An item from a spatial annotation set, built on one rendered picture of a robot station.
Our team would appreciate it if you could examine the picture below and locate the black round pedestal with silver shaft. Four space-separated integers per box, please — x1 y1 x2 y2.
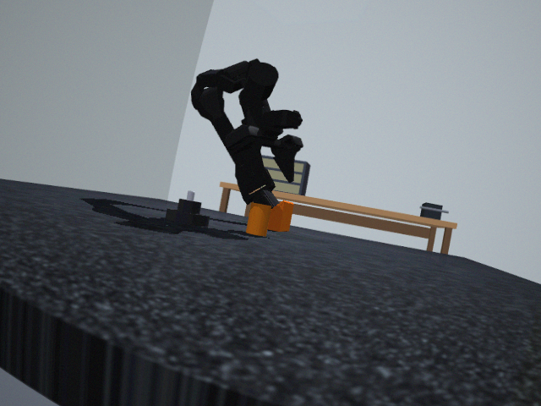
165 190 210 227

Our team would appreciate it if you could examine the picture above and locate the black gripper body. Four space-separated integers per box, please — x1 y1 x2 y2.
225 105 303 156

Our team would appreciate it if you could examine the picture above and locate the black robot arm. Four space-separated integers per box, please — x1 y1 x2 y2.
191 59 303 209

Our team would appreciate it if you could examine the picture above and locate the orange knob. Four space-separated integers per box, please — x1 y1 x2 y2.
246 202 271 236

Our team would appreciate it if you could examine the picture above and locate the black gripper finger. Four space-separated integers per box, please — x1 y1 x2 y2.
273 146 301 183
232 138 266 181

